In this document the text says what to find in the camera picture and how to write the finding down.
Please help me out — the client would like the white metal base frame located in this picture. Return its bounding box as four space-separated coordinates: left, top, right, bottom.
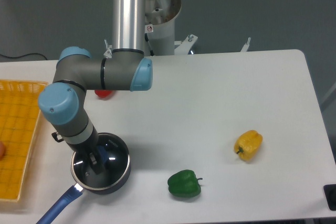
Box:
103 34 251 58

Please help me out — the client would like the green bell pepper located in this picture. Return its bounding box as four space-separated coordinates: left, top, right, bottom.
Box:
167 169 202 198

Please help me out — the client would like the black floor cable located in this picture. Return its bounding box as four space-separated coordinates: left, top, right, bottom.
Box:
0 52 48 60

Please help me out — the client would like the dark saucepan blue handle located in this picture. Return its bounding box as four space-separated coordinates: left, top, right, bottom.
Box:
37 133 131 223

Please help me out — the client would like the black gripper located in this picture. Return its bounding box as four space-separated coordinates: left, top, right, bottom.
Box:
65 129 109 175

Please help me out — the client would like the glass lid blue knob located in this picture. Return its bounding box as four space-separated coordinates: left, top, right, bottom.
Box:
71 133 131 194

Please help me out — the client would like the yellow bell pepper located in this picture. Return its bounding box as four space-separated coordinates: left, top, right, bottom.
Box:
234 130 263 162

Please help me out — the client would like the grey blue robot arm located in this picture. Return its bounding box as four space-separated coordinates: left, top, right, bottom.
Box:
38 0 153 174

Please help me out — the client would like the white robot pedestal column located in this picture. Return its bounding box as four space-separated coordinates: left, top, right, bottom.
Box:
145 0 182 56

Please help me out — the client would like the red bell pepper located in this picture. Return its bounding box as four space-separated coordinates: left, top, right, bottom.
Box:
94 90 113 99

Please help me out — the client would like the yellow woven basket tray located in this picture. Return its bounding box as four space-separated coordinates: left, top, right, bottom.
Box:
1 79 48 202

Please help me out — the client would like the black device at table edge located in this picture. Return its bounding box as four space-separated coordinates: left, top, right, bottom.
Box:
323 184 336 211

